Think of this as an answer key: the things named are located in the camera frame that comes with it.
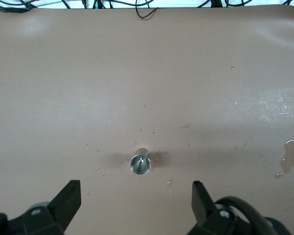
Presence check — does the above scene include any black cable loop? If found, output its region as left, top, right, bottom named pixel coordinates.
left=135, top=0, right=160, bottom=19

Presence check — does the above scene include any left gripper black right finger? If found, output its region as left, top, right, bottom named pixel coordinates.
left=186, top=180, right=254, bottom=235

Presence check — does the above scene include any black cable bundle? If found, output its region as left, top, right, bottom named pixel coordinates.
left=0, top=0, right=294, bottom=13

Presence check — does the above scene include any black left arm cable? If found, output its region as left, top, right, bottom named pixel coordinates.
left=214, top=195, right=292, bottom=235

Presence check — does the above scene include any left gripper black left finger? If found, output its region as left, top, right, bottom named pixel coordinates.
left=0, top=180, right=82, bottom=235

